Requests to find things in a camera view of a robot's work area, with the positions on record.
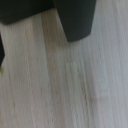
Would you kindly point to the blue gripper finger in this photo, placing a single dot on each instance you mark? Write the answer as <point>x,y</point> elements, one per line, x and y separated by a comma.
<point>1,53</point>

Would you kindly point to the black air fryer drawer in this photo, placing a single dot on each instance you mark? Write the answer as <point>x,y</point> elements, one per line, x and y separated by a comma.
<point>77,20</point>

